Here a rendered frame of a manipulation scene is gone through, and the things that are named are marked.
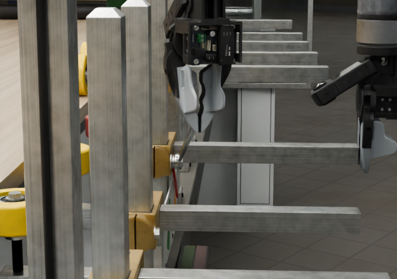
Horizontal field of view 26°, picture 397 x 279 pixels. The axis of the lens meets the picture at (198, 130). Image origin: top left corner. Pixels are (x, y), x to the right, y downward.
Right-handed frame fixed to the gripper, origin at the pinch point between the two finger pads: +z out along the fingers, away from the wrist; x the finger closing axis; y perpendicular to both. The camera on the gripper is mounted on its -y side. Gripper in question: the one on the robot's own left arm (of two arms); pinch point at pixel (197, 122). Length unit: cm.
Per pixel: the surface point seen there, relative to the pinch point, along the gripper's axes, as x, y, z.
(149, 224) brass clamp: -7.4, 2.6, 12.7
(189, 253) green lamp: 4.7, -17.8, 24.9
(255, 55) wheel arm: 36, -68, 0
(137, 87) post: -8.1, -0.4, -5.0
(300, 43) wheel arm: 56, -87, -1
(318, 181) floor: 164, -292, 95
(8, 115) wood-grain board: -20.5, -40.9, 5.1
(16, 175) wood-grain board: -23.7, -2.6, 6.1
